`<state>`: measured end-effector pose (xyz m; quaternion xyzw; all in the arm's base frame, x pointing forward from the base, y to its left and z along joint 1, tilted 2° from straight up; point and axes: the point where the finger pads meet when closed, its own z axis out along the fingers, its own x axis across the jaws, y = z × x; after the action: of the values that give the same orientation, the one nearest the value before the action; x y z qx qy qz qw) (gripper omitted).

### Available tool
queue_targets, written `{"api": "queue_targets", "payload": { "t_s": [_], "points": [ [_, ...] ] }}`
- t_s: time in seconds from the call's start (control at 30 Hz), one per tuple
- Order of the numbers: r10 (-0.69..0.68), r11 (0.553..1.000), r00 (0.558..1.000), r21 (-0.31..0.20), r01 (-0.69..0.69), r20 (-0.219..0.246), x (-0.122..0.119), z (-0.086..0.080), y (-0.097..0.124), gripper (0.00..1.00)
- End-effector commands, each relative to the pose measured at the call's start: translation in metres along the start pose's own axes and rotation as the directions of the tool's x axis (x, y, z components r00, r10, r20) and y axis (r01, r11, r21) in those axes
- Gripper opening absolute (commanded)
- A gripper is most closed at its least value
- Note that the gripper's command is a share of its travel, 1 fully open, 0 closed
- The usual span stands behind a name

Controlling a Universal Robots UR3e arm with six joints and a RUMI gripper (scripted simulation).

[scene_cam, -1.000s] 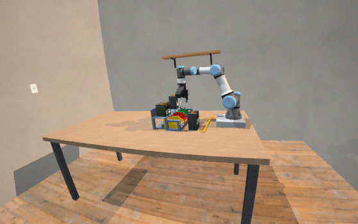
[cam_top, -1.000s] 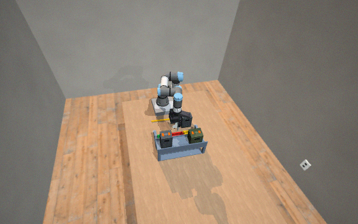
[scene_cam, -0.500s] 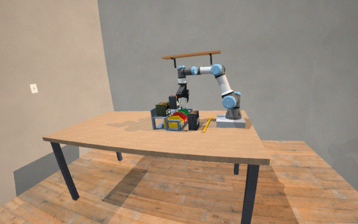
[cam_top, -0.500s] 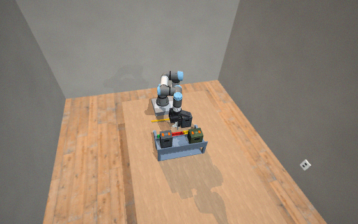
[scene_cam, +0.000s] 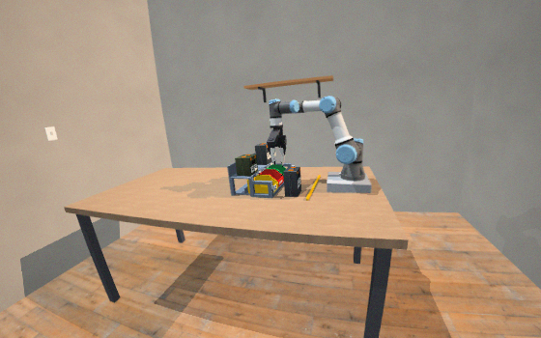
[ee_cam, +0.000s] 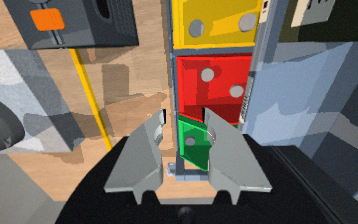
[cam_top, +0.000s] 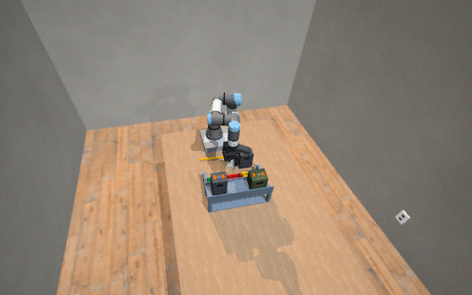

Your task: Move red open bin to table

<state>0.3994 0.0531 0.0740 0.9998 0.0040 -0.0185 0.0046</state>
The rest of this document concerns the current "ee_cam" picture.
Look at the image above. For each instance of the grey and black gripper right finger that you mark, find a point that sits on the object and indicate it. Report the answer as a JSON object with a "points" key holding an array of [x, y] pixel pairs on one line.
{"points": [[253, 177]]}

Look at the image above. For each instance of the yellow bar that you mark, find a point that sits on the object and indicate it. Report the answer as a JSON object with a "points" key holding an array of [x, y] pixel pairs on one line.
{"points": [[90, 95]]}

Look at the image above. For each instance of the green open bin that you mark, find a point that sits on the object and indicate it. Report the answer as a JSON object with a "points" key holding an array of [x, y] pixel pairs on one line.
{"points": [[198, 153]]}

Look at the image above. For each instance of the red bin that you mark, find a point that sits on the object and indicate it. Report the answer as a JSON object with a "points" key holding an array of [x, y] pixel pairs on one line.
{"points": [[195, 94]]}

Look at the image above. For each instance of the yellow open bin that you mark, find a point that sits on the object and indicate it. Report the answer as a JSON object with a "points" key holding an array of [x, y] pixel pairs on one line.
{"points": [[220, 19]]}

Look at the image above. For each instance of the olive green case with orange latches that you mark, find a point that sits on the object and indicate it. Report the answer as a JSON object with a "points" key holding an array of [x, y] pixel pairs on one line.
{"points": [[320, 20]]}

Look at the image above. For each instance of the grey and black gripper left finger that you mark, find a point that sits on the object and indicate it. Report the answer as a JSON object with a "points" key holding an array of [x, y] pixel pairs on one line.
{"points": [[119, 179]]}

